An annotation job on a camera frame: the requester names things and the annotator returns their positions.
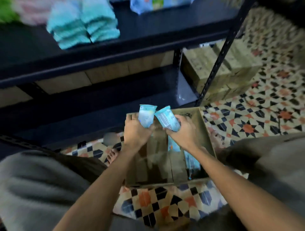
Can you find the person's grey left trouser leg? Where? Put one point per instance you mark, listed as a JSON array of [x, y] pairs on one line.
[[40, 190]]

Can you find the green packet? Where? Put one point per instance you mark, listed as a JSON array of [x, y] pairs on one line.
[[7, 10]]

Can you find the person's left forearm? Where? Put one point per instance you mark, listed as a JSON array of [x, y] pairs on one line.
[[100, 188]]

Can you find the open cardboard box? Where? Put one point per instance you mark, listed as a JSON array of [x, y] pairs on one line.
[[159, 164]]

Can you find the person's right thumb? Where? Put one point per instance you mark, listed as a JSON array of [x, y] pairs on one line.
[[169, 132]]

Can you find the person's grey trouser leg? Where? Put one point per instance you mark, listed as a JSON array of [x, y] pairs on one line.
[[274, 164], [40, 190]]

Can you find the person's right forearm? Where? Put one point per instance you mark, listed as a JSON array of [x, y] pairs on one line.
[[240, 188]]

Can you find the person's foot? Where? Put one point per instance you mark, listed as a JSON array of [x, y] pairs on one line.
[[112, 156], [215, 138]]

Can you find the person's right foot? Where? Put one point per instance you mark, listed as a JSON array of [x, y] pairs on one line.
[[215, 138]]

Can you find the light blue wipes packet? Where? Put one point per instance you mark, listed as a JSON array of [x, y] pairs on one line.
[[146, 115], [174, 144], [191, 165], [166, 117]]

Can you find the stack of teal packets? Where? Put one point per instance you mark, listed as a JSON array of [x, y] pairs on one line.
[[83, 23]]

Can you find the person's right hand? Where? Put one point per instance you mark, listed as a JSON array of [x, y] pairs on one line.
[[185, 136]]

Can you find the person's left hand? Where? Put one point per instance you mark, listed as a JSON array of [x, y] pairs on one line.
[[135, 135]]

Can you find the person's left foot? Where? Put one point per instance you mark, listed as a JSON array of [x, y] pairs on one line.
[[112, 156]]

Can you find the blue and white packet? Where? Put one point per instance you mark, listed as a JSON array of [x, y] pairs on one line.
[[152, 4]]

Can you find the person's grey right trouser leg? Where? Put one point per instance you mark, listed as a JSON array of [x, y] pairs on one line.
[[274, 164]]

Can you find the black metal shelf rack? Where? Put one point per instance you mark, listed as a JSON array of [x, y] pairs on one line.
[[133, 35]]

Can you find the person's left thumb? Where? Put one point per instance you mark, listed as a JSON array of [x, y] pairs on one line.
[[152, 130]]

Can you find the stack of pink packets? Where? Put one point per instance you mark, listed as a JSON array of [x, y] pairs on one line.
[[33, 10]]

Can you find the closed cardboard box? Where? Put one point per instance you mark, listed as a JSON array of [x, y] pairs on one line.
[[128, 67], [64, 82], [14, 96], [240, 59], [203, 69]]

